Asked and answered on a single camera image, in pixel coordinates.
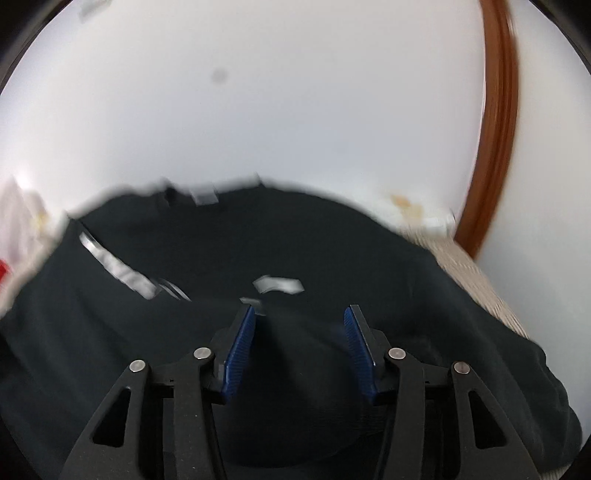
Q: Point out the beige striped bed cover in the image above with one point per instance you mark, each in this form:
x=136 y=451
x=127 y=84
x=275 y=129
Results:
x=475 y=277

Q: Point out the white plastic bag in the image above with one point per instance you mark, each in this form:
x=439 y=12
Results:
x=23 y=217

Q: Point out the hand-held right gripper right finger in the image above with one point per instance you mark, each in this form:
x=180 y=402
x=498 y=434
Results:
x=360 y=355

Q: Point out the black shirt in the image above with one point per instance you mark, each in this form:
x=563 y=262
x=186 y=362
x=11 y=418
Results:
x=295 y=240

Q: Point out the red box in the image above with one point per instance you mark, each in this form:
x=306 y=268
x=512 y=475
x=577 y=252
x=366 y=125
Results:
x=3 y=271

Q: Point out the white roll with yellow print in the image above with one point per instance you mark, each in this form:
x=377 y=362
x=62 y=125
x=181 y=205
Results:
x=415 y=212

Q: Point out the brown wooden frame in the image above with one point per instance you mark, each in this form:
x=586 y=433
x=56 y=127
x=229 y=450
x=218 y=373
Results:
x=501 y=115

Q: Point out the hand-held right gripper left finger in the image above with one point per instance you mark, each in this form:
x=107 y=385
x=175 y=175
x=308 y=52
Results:
x=240 y=350

